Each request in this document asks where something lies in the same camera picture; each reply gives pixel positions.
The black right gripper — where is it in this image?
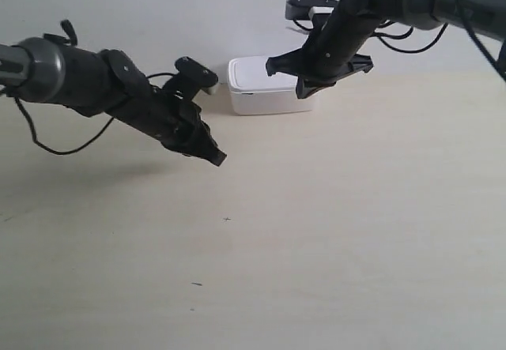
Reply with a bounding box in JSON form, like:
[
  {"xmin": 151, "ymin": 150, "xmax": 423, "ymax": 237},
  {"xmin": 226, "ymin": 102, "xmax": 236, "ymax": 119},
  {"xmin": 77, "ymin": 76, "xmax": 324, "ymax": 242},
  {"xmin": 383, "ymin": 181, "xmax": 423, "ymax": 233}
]
[{"xmin": 266, "ymin": 6, "xmax": 382, "ymax": 100}]

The white lidded plastic container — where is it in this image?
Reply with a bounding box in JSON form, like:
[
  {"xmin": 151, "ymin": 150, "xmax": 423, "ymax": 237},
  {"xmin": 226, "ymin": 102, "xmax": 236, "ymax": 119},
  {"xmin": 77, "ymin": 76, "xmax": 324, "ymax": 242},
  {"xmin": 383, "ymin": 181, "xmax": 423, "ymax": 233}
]
[{"xmin": 227, "ymin": 55, "xmax": 318, "ymax": 115}]

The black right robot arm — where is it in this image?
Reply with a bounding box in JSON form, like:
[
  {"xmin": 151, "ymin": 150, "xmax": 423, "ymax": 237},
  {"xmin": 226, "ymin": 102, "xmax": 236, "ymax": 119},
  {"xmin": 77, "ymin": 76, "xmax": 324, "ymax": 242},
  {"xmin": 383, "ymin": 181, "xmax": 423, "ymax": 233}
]
[{"xmin": 266, "ymin": 0, "xmax": 505, "ymax": 100}]

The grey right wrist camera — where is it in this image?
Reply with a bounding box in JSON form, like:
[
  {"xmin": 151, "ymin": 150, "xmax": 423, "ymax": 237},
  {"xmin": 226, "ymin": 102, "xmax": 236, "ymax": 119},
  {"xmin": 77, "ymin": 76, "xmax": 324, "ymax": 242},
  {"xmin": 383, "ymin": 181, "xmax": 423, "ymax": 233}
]
[{"xmin": 285, "ymin": 0, "xmax": 338, "ymax": 32}]

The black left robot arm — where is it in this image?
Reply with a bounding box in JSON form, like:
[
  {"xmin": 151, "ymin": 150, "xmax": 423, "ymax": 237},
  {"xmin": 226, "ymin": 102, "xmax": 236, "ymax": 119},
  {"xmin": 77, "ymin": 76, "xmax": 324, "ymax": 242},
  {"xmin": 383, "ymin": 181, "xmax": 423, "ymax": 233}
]
[{"xmin": 1, "ymin": 37, "xmax": 226, "ymax": 166}]

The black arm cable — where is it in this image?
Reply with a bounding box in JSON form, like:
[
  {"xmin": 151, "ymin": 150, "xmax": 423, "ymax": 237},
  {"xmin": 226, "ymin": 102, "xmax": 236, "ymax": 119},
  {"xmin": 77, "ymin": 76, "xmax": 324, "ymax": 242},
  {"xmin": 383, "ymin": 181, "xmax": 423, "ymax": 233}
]
[
  {"xmin": 371, "ymin": 0, "xmax": 506, "ymax": 82},
  {"xmin": 7, "ymin": 20, "xmax": 175, "ymax": 156}
]

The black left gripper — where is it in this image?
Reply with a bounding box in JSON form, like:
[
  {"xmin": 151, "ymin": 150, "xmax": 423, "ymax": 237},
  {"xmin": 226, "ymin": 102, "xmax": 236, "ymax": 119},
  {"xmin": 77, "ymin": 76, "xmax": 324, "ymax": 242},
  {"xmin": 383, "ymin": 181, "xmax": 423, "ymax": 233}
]
[{"xmin": 106, "ymin": 90, "xmax": 227, "ymax": 167}]

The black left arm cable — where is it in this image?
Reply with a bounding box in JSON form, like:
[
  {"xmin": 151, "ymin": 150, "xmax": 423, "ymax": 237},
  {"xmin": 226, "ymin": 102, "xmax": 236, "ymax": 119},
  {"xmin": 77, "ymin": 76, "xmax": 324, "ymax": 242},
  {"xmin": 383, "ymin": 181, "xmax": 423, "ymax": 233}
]
[{"xmin": 7, "ymin": 20, "xmax": 175, "ymax": 156}]

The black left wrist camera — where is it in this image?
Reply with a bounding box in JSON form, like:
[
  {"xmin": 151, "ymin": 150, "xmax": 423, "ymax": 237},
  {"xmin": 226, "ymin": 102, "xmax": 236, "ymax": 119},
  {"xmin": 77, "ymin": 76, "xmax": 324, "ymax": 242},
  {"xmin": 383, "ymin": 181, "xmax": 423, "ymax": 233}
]
[{"xmin": 162, "ymin": 56, "xmax": 219, "ymax": 100}]

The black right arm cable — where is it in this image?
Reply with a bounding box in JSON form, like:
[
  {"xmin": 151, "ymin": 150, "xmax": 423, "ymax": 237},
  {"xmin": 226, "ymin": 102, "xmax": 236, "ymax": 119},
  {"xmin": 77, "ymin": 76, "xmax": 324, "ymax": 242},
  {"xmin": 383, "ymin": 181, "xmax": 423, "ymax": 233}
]
[{"xmin": 371, "ymin": 0, "xmax": 506, "ymax": 82}]

